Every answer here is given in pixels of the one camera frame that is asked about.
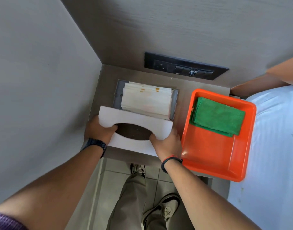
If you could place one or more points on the person's right hand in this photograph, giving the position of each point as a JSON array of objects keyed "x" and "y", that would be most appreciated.
[{"x": 169, "y": 147}]

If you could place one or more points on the person's left hand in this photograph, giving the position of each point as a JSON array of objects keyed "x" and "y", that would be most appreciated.
[{"x": 96, "y": 130}]

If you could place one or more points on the person's right thumb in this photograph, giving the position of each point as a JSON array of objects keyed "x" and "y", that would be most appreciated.
[{"x": 155, "y": 138}]

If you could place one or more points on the person's left thumb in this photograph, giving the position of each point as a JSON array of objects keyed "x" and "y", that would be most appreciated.
[{"x": 111, "y": 128}]

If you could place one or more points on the white tissue box cover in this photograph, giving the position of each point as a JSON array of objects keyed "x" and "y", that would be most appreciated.
[{"x": 139, "y": 120}]

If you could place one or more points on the person's right forearm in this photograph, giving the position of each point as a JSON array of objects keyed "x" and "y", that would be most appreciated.
[{"x": 203, "y": 201}]

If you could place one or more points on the person's left forearm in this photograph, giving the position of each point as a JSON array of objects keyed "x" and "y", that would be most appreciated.
[{"x": 53, "y": 186}]

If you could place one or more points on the black wrist watch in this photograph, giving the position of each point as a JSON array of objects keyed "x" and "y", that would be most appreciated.
[{"x": 96, "y": 143}]

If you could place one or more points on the black red wristband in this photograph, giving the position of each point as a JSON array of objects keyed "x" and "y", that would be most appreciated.
[{"x": 170, "y": 159}]

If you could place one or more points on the beige black sneaker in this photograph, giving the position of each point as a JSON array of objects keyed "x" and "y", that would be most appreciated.
[
  {"x": 138, "y": 169},
  {"x": 169, "y": 207}
]

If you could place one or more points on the grey tissue box base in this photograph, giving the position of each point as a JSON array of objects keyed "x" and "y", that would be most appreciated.
[{"x": 117, "y": 93}]

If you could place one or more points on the stack of white tissues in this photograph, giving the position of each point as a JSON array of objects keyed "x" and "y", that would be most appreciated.
[{"x": 146, "y": 100}]

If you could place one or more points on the orange plastic tray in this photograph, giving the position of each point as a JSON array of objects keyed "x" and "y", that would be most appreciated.
[{"x": 208, "y": 153}]

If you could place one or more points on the green folded cloth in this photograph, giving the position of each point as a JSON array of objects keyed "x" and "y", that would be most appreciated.
[{"x": 218, "y": 117}]

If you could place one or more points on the khaki trousers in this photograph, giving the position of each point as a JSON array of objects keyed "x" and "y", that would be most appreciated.
[{"x": 128, "y": 203}]

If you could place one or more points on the small metal key knob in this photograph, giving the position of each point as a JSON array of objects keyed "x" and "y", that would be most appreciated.
[{"x": 192, "y": 72}]

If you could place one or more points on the white bed sheet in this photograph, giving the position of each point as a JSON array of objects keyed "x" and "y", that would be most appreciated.
[{"x": 273, "y": 153}]

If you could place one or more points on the brown wooden headboard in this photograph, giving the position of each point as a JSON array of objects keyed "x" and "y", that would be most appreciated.
[{"x": 280, "y": 74}]

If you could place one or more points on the purple shirt sleeve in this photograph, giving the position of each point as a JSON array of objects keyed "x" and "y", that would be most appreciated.
[{"x": 6, "y": 222}]

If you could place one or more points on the black wall socket panel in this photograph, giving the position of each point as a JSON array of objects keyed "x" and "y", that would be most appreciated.
[{"x": 165, "y": 63}]

